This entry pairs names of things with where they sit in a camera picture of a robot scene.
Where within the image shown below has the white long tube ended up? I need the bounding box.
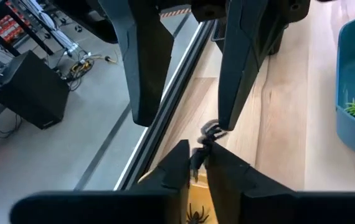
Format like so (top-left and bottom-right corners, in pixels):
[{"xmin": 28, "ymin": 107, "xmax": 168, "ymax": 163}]
[{"xmin": 24, "ymin": 0, "xmax": 78, "ymax": 54}]

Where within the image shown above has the orange plastic bin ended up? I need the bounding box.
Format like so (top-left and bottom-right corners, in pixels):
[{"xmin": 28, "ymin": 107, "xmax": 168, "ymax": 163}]
[{"xmin": 138, "ymin": 169, "xmax": 219, "ymax": 224}]

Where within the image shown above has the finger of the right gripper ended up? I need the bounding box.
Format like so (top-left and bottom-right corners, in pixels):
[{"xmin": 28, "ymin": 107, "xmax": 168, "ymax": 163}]
[
  {"xmin": 217, "ymin": 0, "xmax": 290, "ymax": 131},
  {"xmin": 98, "ymin": 0, "xmax": 175, "ymax": 128}
]

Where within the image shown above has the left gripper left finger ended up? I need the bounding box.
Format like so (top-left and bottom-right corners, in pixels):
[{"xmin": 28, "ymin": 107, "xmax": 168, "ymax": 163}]
[{"xmin": 9, "ymin": 139, "xmax": 192, "ymax": 224}]

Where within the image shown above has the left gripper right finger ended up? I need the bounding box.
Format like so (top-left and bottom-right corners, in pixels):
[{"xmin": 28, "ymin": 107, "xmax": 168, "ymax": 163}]
[{"xmin": 207, "ymin": 142, "xmax": 355, "ymax": 224}]

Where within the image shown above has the black plastic spider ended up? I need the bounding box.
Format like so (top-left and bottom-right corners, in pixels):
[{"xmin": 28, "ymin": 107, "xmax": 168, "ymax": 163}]
[
  {"xmin": 189, "ymin": 119, "xmax": 229, "ymax": 184},
  {"xmin": 186, "ymin": 202, "xmax": 211, "ymax": 224}
]

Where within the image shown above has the shelf with red bins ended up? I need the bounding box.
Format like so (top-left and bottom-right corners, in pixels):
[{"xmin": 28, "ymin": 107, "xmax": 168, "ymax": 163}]
[{"xmin": 0, "ymin": 0, "xmax": 57, "ymax": 57}]

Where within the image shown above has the black mat striped edge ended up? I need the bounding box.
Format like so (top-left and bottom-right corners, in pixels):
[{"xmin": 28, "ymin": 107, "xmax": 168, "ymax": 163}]
[{"xmin": 160, "ymin": 7, "xmax": 194, "ymax": 18}]

